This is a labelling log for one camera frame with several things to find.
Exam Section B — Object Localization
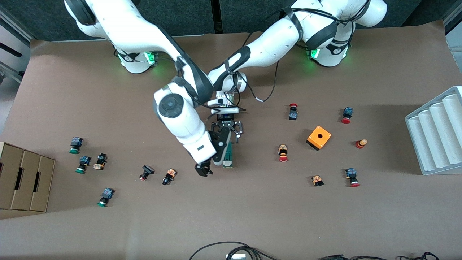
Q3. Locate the grey aluminium frame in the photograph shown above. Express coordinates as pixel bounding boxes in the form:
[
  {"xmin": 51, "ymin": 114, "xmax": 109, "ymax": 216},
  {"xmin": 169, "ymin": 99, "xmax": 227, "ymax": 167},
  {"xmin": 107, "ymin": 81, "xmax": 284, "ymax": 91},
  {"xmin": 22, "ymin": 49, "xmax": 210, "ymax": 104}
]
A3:
[
  {"xmin": 443, "ymin": 7, "xmax": 462, "ymax": 36},
  {"xmin": 0, "ymin": 5, "xmax": 34, "ymax": 85}
]

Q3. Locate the brown cardboard box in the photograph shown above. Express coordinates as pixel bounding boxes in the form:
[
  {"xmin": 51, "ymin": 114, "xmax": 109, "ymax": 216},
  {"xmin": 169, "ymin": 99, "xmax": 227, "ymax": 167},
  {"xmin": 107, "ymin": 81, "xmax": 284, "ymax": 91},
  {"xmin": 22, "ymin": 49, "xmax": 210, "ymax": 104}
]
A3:
[{"xmin": 0, "ymin": 142, "xmax": 56, "ymax": 213}]

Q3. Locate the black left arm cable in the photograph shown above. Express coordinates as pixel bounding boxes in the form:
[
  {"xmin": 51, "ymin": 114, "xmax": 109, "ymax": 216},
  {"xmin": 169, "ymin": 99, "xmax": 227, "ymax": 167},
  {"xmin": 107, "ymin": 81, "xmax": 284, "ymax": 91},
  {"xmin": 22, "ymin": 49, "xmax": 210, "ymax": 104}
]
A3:
[{"xmin": 245, "ymin": 58, "xmax": 282, "ymax": 103}]

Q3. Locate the green mushroom push button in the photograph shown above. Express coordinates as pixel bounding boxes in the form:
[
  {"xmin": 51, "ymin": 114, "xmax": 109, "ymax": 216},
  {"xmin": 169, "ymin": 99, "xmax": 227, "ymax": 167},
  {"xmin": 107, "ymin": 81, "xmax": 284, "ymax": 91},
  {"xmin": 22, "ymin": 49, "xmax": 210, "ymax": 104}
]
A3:
[
  {"xmin": 69, "ymin": 137, "xmax": 84, "ymax": 155},
  {"xmin": 75, "ymin": 156, "xmax": 91, "ymax": 174},
  {"xmin": 97, "ymin": 187, "xmax": 115, "ymax": 208}
]

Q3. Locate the black flat-head switch red block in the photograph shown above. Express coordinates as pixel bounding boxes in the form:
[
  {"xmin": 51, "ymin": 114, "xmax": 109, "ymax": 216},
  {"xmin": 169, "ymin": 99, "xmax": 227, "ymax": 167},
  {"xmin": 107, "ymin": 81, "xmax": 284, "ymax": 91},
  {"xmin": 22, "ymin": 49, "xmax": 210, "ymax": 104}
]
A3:
[{"xmin": 139, "ymin": 165, "xmax": 156, "ymax": 181}]

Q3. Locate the black vertical post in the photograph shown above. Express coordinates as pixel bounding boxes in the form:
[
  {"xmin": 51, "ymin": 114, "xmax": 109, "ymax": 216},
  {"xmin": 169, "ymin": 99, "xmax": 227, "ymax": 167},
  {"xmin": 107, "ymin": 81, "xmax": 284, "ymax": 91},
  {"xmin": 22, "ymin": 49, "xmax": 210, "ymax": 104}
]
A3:
[{"xmin": 210, "ymin": 0, "xmax": 221, "ymax": 35}]

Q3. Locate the orange button enclosure box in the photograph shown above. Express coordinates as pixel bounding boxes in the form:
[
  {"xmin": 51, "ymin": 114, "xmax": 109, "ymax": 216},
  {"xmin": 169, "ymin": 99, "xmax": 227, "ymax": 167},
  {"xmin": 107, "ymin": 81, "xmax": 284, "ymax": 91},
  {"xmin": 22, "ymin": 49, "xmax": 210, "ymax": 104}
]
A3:
[{"xmin": 306, "ymin": 125, "xmax": 332, "ymax": 151}]

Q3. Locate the grey ribbed plastic tray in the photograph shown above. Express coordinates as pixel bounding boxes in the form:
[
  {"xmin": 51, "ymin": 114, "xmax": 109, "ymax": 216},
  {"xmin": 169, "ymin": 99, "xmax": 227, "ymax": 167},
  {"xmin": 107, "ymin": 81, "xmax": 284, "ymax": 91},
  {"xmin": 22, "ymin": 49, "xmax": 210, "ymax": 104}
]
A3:
[{"xmin": 405, "ymin": 86, "xmax": 462, "ymax": 176}]

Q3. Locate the black looped cable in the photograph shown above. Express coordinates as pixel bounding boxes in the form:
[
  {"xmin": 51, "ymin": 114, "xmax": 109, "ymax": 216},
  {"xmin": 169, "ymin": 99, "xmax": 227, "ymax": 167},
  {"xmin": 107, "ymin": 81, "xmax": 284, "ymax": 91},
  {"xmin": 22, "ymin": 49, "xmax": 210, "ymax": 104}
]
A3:
[{"xmin": 188, "ymin": 241, "xmax": 278, "ymax": 260}]

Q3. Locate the black selector switch orange block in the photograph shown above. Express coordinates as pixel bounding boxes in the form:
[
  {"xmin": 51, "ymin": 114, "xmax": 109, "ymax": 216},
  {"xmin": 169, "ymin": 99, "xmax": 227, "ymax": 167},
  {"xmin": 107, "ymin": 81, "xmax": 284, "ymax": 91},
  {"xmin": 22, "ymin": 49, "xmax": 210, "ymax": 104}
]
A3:
[
  {"xmin": 93, "ymin": 153, "xmax": 108, "ymax": 171},
  {"xmin": 161, "ymin": 168, "xmax": 177, "ymax": 186}
]

